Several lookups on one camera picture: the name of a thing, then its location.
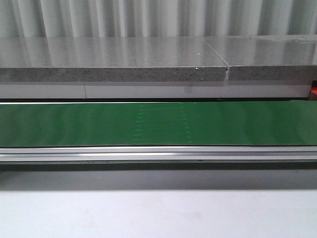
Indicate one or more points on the grey stone slab left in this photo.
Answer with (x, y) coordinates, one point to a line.
(109, 59)

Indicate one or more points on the grey stone slab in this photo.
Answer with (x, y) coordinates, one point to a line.
(268, 58)
(109, 59)

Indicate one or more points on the green conveyor belt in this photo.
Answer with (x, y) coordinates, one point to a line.
(256, 123)

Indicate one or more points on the white panel under slabs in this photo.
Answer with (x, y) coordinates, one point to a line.
(155, 90)

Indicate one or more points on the grey stone slab right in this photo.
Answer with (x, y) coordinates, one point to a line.
(268, 58)

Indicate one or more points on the red object behind conveyor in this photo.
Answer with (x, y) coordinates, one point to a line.
(313, 92)

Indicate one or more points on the white curtain backdrop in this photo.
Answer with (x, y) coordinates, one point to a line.
(156, 18)

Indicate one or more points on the aluminium conveyor side rail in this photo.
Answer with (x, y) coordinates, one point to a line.
(159, 153)

